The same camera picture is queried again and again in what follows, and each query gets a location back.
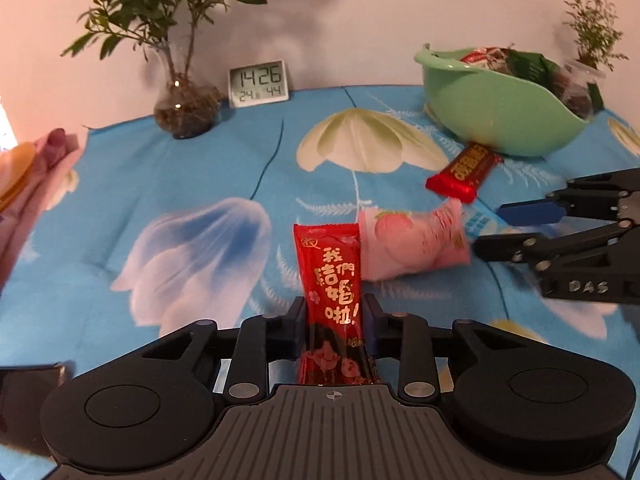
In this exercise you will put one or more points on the white digital clock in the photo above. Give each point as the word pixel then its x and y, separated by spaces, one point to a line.
pixel 259 85

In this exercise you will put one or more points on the dark green snack packet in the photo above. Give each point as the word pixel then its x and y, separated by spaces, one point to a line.
pixel 530 66

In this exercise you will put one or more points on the red and white snack bag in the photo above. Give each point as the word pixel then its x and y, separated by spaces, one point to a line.
pixel 480 55

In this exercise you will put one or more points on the red candy packet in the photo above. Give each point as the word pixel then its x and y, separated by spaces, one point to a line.
pixel 332 285

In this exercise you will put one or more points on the pink peach print packet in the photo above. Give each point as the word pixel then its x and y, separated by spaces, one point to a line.
pixel 410 242

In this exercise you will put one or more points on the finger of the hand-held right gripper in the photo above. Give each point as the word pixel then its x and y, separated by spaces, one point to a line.
pixel 530 212
pixel 505 249

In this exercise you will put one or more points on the pink cloth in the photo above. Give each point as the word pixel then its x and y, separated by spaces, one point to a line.
pixel 50 175

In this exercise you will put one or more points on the leafy plant in glass vase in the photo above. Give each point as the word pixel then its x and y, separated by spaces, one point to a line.
pixel 185 105

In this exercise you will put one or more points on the clear packet of dark snack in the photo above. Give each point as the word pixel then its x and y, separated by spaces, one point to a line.
pixel 575 97

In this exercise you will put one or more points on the green plastic bowl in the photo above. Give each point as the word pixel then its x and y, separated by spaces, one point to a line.
pixel 490 115

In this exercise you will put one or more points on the orange plate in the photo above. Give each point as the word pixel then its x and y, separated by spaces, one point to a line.
pixel 15 170

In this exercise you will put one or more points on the blue floral tablecloth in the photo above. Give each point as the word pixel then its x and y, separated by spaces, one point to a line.
pixel 200 160

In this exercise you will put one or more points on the black smartphone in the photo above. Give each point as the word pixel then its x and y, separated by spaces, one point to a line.
pixel 25 400

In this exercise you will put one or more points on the red and brown snack bar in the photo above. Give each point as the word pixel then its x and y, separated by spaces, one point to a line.
pixel 465 170

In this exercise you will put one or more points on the light blue and white packet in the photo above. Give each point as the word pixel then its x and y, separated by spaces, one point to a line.
pixel 480 222

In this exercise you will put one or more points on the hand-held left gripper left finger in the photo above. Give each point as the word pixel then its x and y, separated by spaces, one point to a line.
pixel 298 332

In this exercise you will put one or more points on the small plant in glass cup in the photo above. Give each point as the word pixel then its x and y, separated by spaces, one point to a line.
pixel 592 74

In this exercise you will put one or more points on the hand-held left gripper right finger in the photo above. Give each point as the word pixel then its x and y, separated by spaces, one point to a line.
pixel 371 327

